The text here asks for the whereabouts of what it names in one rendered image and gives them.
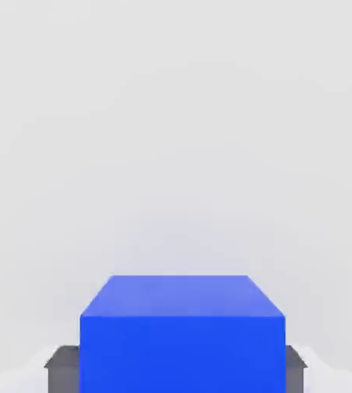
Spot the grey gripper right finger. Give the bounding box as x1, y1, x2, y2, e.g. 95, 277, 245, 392
285, 344, 340, 393

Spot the small blue cube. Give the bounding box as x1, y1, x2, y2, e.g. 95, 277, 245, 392
79, 275, 286, 393

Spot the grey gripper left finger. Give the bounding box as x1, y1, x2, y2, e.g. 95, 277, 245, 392
15, 345, 81, 393

